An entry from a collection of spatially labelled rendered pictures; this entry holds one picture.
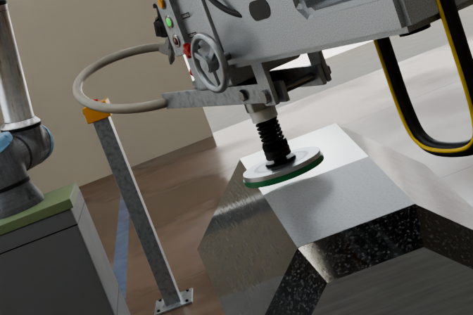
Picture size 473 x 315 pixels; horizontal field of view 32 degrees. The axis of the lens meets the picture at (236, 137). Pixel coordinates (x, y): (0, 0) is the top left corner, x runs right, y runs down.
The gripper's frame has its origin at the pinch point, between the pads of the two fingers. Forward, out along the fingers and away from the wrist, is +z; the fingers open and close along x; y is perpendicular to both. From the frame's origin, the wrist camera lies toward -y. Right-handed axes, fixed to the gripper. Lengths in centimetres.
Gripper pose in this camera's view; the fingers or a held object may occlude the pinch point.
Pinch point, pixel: (183, 55)
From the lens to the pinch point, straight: 290.0
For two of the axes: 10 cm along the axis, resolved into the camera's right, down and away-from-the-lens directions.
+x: -4.3, 5.0, -7.6
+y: -8.9, -1.0, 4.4
